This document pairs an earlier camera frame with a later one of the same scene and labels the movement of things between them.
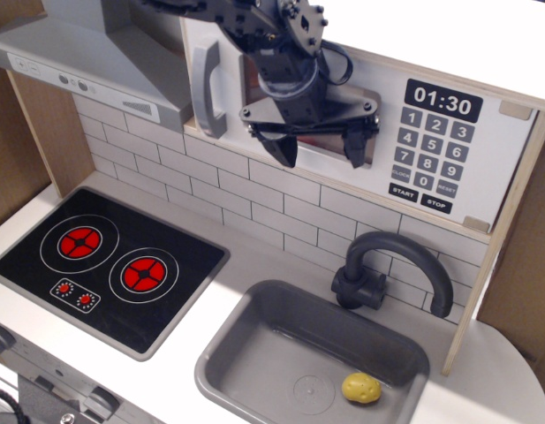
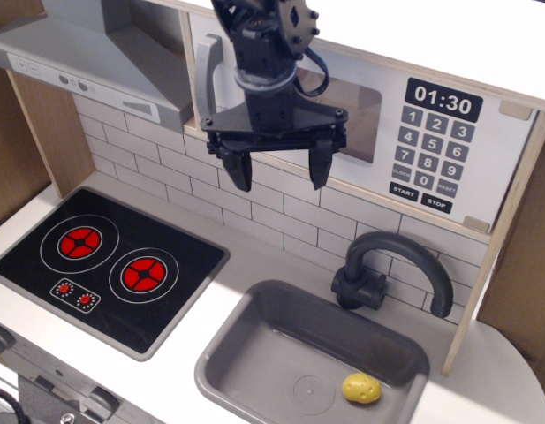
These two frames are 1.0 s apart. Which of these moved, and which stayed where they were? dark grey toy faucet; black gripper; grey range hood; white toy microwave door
Moved: black gripper
Stayed: grey range hood; dark grey toy faucet; white toy microwave door
